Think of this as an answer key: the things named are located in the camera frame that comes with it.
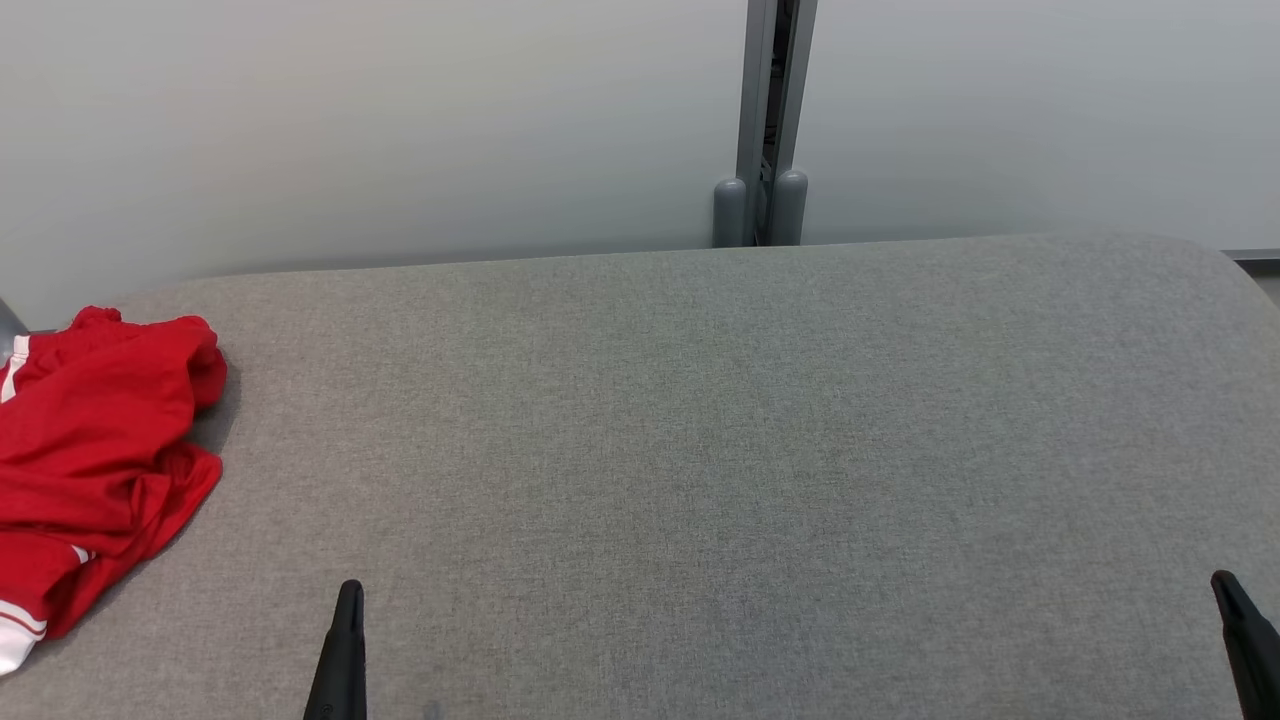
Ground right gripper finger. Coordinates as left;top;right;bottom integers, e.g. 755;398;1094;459
1211;571;1280;720

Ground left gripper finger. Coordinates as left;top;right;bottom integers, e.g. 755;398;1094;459
304;580;368;720

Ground red Bulls 23 jersey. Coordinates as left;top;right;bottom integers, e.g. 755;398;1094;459
0;430;224;677

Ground grey metal partition post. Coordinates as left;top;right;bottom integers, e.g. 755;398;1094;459
712;0;819;248

